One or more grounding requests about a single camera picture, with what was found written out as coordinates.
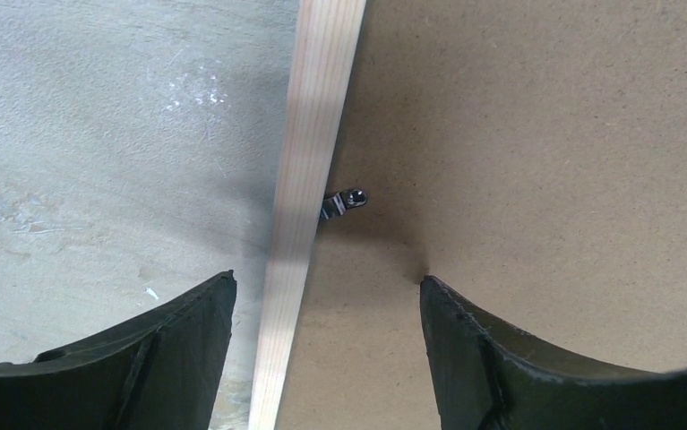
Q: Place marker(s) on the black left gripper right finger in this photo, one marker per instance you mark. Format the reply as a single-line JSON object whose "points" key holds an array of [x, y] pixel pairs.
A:
{"points": [[490, 374]]}

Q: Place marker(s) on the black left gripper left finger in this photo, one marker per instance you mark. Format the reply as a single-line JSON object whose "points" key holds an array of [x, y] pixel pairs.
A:
{"points": [[158, 370]]}

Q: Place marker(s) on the brown cardboard backing board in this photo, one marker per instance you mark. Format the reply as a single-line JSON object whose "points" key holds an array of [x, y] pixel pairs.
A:
{"points": [[530, 154]]}

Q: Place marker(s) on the blue wooden picture frame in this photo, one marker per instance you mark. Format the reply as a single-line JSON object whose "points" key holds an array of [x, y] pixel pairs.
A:
{"points": [[327, 33]]}

